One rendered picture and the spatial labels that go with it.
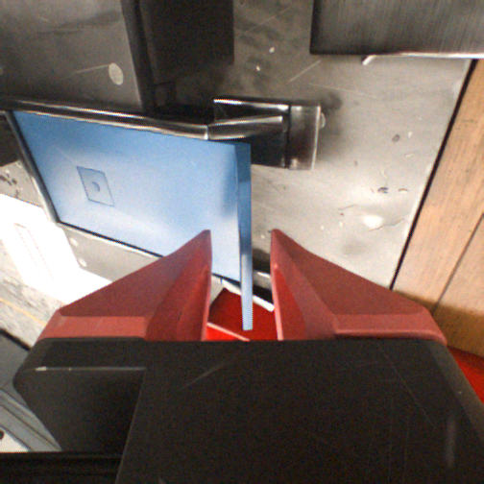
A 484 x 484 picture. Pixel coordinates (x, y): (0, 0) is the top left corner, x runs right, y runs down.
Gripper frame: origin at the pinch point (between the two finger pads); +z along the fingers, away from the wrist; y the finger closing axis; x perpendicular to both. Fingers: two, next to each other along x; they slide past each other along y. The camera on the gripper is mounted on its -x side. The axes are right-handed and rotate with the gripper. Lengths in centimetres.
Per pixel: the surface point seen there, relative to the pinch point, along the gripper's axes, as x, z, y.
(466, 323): 9.3, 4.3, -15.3
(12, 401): 421, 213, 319
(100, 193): 0.1, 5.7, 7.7
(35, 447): 428, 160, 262
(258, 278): 2.9, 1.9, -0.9
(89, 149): -2.4, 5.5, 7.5
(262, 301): 3.9, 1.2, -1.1
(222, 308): 12.1, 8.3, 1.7
